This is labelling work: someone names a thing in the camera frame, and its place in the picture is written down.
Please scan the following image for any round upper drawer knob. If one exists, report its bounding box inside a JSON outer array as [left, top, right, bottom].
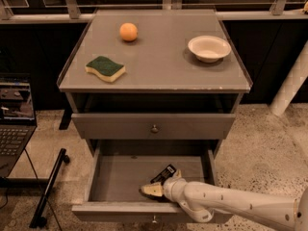
[[151, 124, 159, 134]]

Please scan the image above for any black laptop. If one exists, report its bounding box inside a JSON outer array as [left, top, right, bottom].
[[0, 73, 37, 178]]

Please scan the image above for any orange fruit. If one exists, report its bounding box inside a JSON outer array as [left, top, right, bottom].
[[119, 23, 138, 41]]

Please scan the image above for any green yellow sponge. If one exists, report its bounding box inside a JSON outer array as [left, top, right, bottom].
[[85, 56, 126, 83]]

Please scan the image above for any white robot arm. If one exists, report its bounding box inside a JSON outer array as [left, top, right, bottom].
[[141, 170, 308, 231]]

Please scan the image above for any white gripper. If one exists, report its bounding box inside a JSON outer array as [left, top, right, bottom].
[[141, 169, 188, 203]]

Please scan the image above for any open grey middle drawer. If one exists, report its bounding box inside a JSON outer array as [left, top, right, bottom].
[[72, 151, 218, 223]]

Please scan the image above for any black rxbar chocolate bar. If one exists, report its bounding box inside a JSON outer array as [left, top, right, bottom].
[[150, 165, 176, 184]]

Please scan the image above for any black cable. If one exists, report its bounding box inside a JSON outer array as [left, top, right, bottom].
[[0, 148, 64, 231]]

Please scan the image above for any black stand leg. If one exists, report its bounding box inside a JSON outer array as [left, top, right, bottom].
[[29, 148, 70, 228]]

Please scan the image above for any metal railing frame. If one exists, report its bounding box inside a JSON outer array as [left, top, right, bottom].
[[0, 0, 308, 24]]

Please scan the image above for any white bowl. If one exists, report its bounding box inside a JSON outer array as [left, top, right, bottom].
[[188, 36, 231, 63]]

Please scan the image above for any white diagonal post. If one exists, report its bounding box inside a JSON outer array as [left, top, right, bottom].
[[269, 41, 308, 116]]

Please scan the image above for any grey drawer cabinet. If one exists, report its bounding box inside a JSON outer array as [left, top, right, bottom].
[[56, 9, 253, 225]]

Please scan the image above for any closed grey upper drawer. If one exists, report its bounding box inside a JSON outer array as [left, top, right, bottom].
[[72, 114, 235, 140]]

